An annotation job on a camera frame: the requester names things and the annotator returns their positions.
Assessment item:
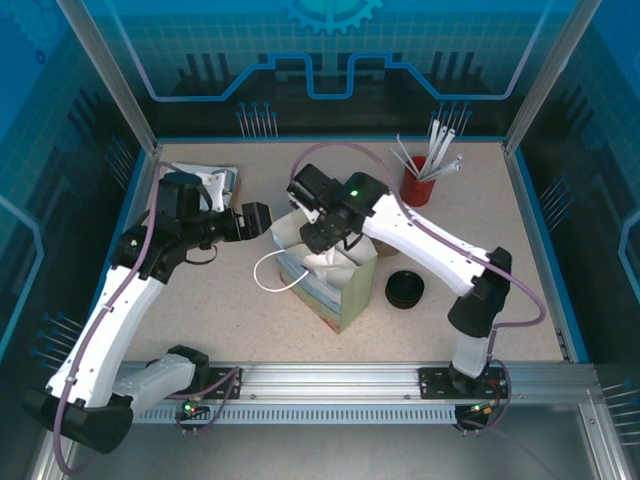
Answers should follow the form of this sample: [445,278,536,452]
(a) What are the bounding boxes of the green paper bag white handles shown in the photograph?
[253,213,377,335]

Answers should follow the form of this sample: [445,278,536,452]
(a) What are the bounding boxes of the white wrapped straw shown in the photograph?
[432,128,457,176]
[424,154,464,180]
[427,164,461,183]
[427,119,444,174]
[390,150,417,177]
[396,133,420,176]

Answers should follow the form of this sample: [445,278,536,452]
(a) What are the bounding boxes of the red straw holder cup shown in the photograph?
[398,155,437,207]

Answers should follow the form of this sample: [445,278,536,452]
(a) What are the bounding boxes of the stack of black cup lids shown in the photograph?
[383,269,426,312]

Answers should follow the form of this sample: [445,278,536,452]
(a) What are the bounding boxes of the control board with LEDs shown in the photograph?
[457,402,494,426]
[177,402,211,421]

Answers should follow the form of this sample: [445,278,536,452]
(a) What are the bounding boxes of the aluminium mounting rail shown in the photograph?
[64,360,601,405]

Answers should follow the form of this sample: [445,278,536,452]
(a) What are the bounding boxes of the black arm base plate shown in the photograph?
[202,367,245,401]
[418,367,511,401]

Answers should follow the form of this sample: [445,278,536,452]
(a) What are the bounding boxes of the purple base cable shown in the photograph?
[169,370,242,435]

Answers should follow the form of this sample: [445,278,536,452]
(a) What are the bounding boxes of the slotted grey cable duct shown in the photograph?
[132,403,464,426]

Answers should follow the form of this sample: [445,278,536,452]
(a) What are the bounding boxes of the aluminium frame post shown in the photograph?
[503,0,602,154]
[55,0,164,154]

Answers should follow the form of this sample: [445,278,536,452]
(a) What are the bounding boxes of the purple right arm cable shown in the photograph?
[289,143,546,436]

